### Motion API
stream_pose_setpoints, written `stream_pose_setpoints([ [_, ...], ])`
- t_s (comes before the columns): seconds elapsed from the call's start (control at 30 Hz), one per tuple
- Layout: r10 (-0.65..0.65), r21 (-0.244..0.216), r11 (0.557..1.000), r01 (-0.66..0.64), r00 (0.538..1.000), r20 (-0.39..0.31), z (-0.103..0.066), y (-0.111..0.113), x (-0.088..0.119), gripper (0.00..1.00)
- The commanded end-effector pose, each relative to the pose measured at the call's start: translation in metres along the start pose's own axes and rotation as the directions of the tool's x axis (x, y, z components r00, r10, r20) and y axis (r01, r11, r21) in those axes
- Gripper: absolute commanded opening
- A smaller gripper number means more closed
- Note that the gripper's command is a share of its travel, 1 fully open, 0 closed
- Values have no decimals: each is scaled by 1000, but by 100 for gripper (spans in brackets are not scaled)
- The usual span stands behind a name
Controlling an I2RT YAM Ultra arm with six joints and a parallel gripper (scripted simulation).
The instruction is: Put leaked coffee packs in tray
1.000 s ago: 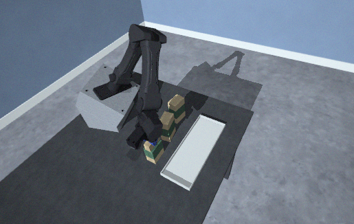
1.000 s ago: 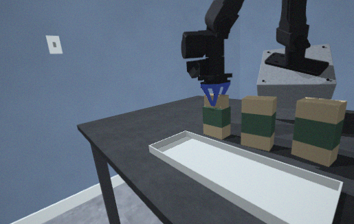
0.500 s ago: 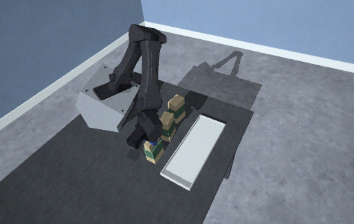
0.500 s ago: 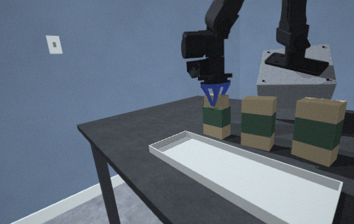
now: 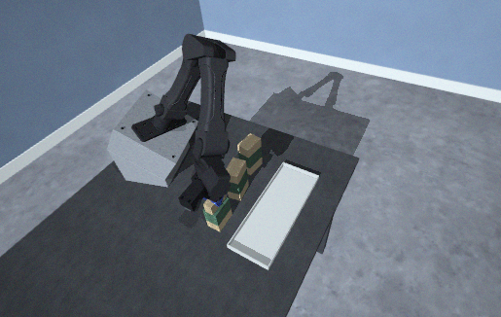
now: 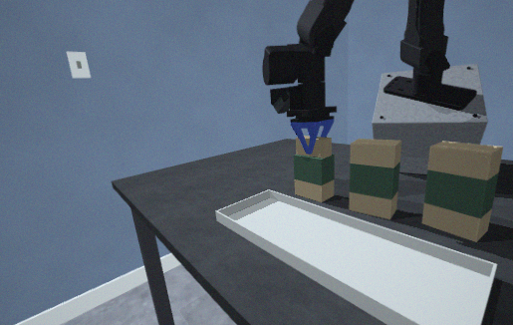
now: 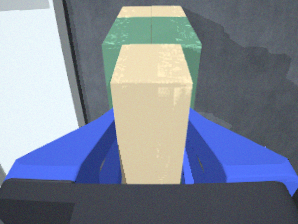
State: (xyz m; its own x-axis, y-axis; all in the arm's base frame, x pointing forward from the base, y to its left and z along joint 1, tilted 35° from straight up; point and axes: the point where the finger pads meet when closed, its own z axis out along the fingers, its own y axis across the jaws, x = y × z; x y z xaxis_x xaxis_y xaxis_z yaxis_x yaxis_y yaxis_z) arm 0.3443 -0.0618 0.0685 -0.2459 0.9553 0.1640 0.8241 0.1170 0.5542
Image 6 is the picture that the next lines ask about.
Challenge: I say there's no white tray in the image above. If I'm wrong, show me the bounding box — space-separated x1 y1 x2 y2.
215 189 497 325

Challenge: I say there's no tan block with green band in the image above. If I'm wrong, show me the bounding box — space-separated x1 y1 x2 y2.
422 142 503 242
294 137 334 202
349 139 401 219

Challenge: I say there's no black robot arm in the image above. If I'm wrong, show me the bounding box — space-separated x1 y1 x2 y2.
262 0 477 114

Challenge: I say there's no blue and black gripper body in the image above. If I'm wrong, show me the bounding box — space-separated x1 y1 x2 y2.
287 82 337 123

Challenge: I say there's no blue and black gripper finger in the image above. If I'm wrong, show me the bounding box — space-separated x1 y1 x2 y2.
307 119 334 138
291 122 321 155

